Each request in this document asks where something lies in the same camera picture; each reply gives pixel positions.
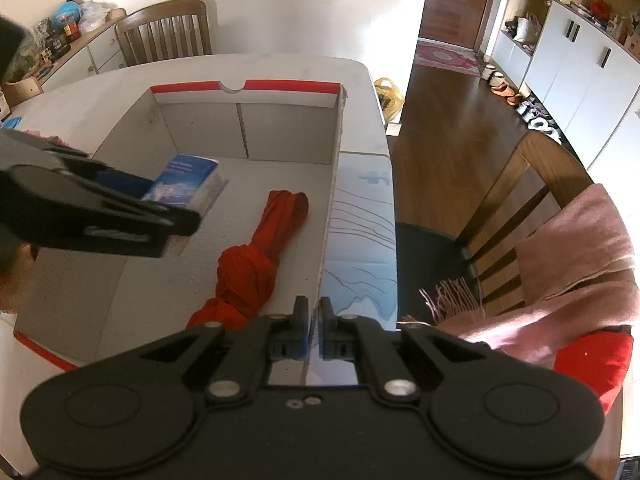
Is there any white plastic bag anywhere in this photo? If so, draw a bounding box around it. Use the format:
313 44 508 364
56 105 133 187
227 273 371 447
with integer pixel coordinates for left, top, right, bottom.
77 1 110 33

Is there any yellow plastic bag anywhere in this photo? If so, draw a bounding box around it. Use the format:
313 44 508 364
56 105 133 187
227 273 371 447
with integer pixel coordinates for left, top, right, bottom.
374 77 405 123

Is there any row of shoes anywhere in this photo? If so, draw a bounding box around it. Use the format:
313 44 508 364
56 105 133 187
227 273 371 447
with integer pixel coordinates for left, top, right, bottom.
480 62 563 146

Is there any white cardboard box red edge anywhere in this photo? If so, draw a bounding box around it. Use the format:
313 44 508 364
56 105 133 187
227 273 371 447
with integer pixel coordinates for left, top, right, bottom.
12 79 349 386

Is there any blue globe toy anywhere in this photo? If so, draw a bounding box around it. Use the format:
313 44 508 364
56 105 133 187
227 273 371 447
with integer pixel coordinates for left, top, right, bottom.
52 0 81 28

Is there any black seat cushion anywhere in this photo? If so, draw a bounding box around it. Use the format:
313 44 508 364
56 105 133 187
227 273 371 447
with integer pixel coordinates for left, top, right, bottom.
397 222 481 331

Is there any white sideboard wooden top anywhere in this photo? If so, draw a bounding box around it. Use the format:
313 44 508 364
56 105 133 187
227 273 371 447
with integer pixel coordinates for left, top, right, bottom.
0 8 128 108

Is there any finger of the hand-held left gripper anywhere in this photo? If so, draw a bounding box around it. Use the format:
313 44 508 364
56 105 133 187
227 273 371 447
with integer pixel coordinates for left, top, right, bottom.
60 195 202 259
0 129 154 197

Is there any wooden slat-back chair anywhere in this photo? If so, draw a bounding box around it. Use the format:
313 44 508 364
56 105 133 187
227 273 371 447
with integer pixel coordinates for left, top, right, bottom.
115 0 213 67

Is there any blue marbled table mat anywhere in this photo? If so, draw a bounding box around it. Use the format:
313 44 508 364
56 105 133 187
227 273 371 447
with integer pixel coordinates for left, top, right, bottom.
302 152 401 387

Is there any wooden chair with scarf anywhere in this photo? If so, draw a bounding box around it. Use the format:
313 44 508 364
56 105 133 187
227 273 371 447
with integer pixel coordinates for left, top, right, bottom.
397 130 626 341

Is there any red garment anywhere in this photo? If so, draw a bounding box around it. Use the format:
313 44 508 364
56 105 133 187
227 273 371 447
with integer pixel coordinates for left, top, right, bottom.
552 332 635 416

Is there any white shoe cabinet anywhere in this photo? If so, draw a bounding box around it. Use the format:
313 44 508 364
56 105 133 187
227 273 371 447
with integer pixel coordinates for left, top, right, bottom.
490 0 640 171

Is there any brown wooden door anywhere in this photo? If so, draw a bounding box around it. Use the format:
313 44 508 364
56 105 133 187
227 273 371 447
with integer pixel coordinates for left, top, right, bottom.
419 0 501 51

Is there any knotted red cloth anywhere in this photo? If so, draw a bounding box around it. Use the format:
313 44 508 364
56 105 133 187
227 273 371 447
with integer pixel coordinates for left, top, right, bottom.
185 190 310 332

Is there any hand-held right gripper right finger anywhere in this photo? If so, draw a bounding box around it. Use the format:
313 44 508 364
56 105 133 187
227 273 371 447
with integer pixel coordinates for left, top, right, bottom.
319 296 493 405

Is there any pink fringed scarf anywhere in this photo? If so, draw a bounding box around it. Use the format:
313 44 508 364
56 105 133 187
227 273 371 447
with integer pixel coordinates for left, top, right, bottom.
400 184 640 376

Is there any blue tissue packet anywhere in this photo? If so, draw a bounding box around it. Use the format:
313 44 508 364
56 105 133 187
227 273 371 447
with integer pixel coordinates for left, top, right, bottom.
141 155 230 217

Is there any red patterned rug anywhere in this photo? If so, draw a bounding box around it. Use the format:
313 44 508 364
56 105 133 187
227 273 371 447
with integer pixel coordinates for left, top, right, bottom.
415 41 481 73

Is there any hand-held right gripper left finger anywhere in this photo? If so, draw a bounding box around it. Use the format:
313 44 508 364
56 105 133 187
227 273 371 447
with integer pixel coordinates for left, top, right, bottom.
137 296 309 405

